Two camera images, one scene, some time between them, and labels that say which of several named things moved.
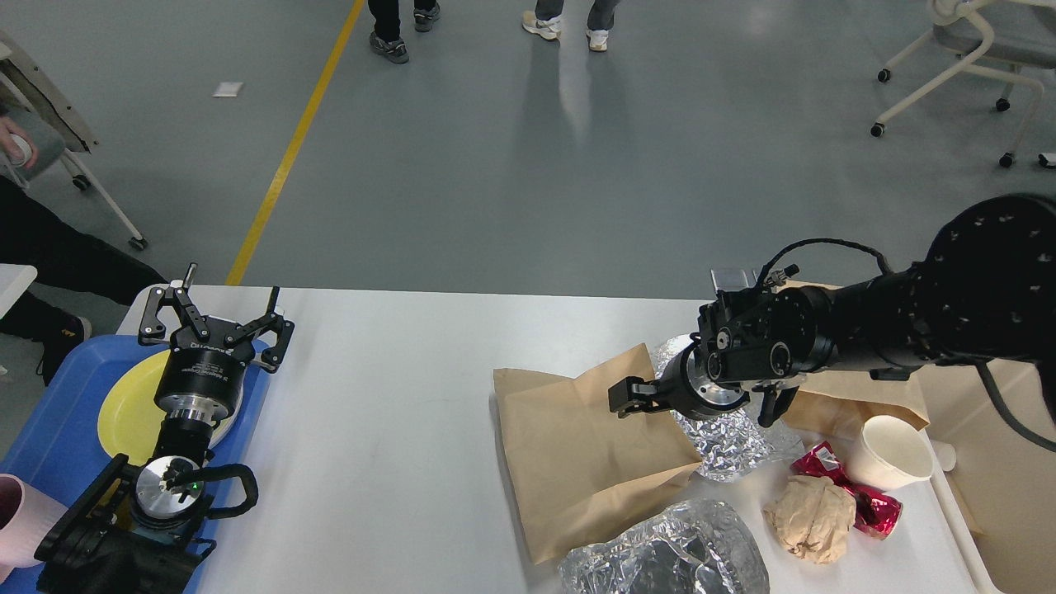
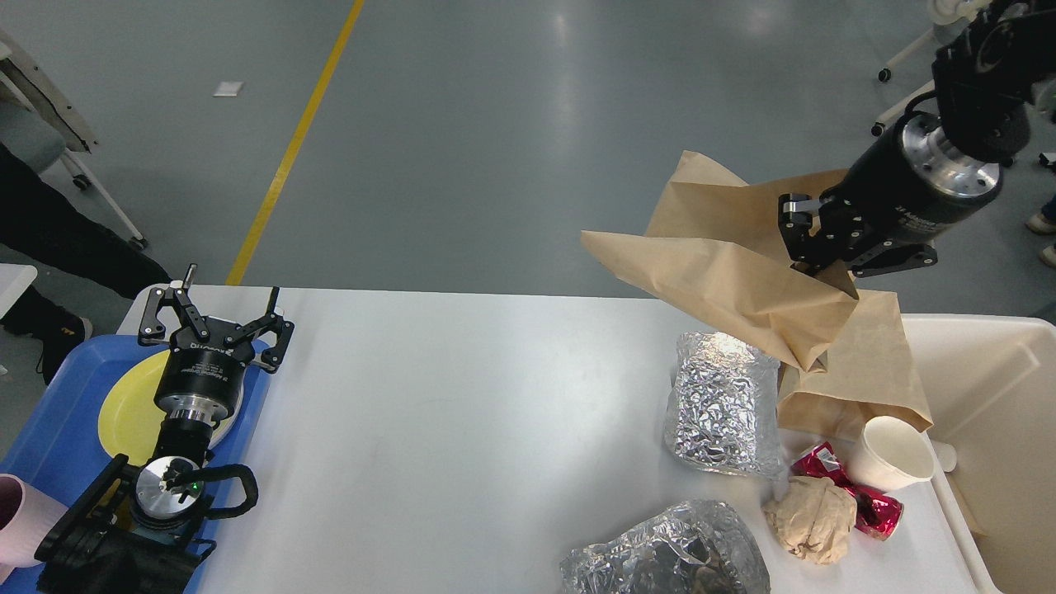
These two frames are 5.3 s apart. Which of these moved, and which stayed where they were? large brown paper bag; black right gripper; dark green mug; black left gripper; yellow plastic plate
Moved: large brown paper bag; black right gripper
Stayed: dark green mug; yellow plastic plate; black left gripper
